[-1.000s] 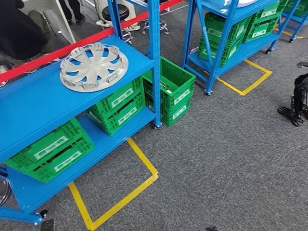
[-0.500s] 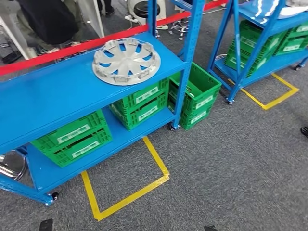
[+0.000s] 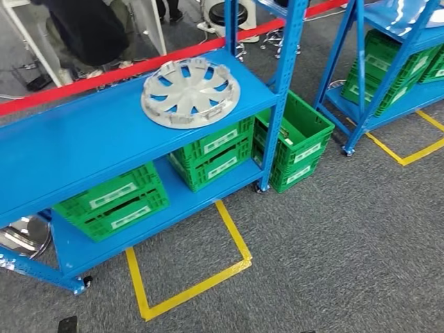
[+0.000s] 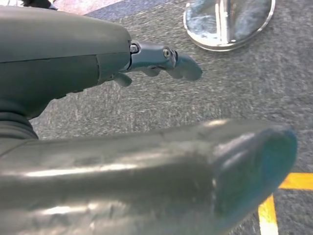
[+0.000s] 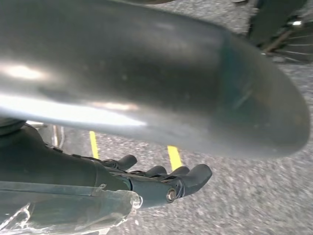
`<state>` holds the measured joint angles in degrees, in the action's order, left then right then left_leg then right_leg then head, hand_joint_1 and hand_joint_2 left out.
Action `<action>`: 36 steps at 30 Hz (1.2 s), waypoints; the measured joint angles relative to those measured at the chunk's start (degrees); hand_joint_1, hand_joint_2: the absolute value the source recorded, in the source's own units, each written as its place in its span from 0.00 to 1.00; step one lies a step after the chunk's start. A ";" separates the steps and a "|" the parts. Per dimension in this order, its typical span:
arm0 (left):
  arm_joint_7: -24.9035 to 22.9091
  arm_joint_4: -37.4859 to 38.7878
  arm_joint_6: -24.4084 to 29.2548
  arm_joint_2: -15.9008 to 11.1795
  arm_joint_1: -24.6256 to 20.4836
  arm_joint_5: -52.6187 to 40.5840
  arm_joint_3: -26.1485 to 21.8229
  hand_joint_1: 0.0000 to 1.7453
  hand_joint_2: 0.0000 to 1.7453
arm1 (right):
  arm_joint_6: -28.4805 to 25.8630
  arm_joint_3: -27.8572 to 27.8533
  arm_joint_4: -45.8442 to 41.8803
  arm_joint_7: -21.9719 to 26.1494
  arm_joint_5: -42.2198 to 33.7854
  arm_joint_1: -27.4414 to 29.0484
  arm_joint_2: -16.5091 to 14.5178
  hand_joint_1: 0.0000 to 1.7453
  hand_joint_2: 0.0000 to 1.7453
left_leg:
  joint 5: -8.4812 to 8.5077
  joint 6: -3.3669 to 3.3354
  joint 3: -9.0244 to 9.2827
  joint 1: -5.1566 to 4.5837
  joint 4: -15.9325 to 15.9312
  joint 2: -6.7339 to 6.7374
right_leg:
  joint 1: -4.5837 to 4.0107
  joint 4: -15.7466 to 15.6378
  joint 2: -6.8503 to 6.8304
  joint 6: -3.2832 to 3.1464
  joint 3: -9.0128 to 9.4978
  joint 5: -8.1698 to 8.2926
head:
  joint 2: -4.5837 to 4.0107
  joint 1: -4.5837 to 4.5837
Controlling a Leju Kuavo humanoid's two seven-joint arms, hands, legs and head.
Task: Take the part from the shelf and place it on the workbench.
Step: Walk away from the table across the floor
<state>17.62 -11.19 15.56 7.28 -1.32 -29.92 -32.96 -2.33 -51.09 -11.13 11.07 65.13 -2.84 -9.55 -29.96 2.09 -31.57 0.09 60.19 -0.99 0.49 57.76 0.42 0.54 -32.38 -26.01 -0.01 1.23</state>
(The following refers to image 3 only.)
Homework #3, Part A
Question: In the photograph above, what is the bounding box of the blue metal shelf rack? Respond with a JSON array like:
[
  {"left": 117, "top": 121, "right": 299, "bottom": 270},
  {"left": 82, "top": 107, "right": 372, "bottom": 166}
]
[
  {"left": 313, "top": 0, "right": 444, "bottom": 157},
  {"left": 0, "top": 0, "right": 310, "bottom": 295}
]

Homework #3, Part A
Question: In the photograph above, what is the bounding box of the black robot torso part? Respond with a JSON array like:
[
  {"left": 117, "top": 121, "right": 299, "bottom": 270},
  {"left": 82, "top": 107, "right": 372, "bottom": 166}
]
[{"left": 57, "top": 316, "right": 79, "bottom": 333}]

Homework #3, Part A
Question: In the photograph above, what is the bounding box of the grey plastic wheel hubcap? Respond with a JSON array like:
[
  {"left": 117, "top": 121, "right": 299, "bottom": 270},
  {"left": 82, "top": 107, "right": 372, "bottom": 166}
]
[{"left": 140, "top": 57, "right": 241, "bottom": 130}]

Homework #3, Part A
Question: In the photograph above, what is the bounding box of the yellow floor tape square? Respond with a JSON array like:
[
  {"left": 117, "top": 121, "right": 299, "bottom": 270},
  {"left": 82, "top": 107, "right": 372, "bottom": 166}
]
[{"left": 125, "top": 200, "right": 253, "bottom": 323}]

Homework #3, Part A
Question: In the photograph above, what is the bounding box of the chrome swivel stool base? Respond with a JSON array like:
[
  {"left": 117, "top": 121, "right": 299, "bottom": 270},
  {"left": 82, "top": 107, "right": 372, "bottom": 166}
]
[{"left": 260, "top": 28, "right": 301, "bottom": 60}]

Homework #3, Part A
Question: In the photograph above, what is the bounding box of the white round floor device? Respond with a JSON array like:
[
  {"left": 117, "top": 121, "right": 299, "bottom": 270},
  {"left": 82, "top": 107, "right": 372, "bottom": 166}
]
[{"left": 202, "top": 0, "right": 261, "bottom": 44}]

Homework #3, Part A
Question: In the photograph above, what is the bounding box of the person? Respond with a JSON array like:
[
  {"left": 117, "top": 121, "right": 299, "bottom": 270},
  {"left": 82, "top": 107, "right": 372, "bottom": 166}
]
[
  {"left": 156, "top": 0, "right": 184, "bottom": 25},
  {"left": 29, "top": 0, "right": 137, "bottom": 86}
]

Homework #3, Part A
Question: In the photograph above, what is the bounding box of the red barrier belt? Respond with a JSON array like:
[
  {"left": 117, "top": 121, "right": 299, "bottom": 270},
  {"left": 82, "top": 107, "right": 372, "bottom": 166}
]
[{"left": 0, "top": 0, "right": 347, "bottom": 117}]

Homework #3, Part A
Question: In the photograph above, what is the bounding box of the chrome dome post base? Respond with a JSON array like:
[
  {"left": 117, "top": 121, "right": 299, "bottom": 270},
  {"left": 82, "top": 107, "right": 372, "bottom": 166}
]
[{"left": 0, "top": 214, "right": 53, "bottom": 259}]

